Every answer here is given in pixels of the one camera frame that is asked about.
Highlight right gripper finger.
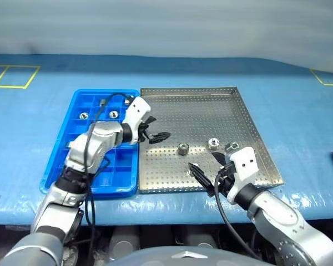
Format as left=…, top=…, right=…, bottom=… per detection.
left=188, top=162, right=214, bottom=198
left=210, top=150, right=229, bottom=168

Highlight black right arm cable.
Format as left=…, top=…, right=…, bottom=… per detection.
left=213, top=168, right=263, bottom=263

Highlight perforated steel tray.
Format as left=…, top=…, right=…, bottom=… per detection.
left=138, top=86, right=284, bottom=195

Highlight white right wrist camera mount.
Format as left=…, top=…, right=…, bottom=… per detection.
left=226, top=147, right=260, bottom=206

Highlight grey rounded shape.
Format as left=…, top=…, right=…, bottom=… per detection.
left=108, top=226, right=141, bottom=261

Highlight blue compartment tray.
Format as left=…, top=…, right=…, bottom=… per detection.
left=39, top=88, right=141, bottom=198

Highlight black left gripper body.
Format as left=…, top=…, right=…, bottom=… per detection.
left=138, top=115, right=158, bottom=144

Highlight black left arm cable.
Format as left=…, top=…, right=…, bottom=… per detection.
left=79, top=93, right=134, bottom=266

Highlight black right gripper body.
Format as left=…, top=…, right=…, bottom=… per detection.
left=216, top=162, right=237, bottom=199

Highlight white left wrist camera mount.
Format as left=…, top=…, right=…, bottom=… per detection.
left=124, top=96, right=152, bottom=146

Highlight silver robot torso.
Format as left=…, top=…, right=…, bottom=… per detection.
left=105, top=245, right=275, bottom=266

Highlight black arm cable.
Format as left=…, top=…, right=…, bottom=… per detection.
left=79, top=93, right=134, bottom=266
left=213, top=168, right=263, bottom=263

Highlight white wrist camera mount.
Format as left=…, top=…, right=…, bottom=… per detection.
left=226, top=147, right=260, bottom=206
left=124, top=96, right=152, bottom=146

